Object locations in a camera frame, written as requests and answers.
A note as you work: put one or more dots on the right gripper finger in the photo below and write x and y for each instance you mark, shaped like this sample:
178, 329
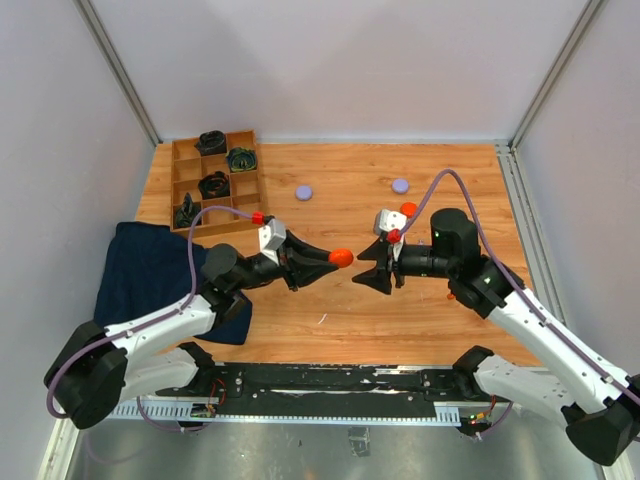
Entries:
377, 278
377, 251

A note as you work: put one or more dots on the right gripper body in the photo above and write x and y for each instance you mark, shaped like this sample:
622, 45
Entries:
393, 262

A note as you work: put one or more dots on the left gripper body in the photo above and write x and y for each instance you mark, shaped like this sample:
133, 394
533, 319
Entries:
288, 263

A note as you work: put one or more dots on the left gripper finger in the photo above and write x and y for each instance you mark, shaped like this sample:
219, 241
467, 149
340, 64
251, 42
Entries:
305, 274
301, 252

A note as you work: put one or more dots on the orange earbud case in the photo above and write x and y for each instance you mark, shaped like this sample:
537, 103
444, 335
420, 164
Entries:
341, 257
408, 209

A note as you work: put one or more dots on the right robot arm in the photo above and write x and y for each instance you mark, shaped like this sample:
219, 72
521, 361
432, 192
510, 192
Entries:
593, 400

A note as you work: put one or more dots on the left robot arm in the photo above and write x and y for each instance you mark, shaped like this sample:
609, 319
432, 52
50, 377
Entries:
101, 367

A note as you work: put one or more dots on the purple earbud case left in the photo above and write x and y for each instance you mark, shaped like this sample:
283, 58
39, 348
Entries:
304, 193

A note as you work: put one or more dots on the purple earbud case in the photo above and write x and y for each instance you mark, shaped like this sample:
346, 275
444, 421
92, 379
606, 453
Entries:
400, 186
304, 193

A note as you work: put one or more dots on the purple earbud case right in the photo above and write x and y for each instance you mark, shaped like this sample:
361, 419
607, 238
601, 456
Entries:
400, 186

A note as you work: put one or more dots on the rolled black orange tie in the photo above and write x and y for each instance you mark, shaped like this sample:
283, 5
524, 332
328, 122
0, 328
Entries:
215, 185

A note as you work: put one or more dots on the rolled green patterned tie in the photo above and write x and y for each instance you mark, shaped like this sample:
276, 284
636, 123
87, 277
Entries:
240, 159

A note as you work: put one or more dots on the folded dark tie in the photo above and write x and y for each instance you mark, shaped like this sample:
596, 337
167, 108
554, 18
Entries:
185, 214

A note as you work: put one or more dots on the wooden compartment tray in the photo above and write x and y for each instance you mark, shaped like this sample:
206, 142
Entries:
220, 215

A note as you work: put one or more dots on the rolled black tie top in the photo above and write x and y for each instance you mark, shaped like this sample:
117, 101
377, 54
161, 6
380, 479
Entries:
211, 143

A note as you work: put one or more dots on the dark blue cloth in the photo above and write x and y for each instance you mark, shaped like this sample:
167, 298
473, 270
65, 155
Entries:
146, 270

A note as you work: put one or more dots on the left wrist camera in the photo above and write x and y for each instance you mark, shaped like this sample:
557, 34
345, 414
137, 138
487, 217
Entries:
271, 237

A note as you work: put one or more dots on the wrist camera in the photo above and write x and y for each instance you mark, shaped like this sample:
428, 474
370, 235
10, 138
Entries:
271, 237
387, 221

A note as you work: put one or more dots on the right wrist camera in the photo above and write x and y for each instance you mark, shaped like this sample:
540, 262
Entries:
387, 221

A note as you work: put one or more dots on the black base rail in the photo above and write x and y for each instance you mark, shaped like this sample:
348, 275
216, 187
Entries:
324, 391

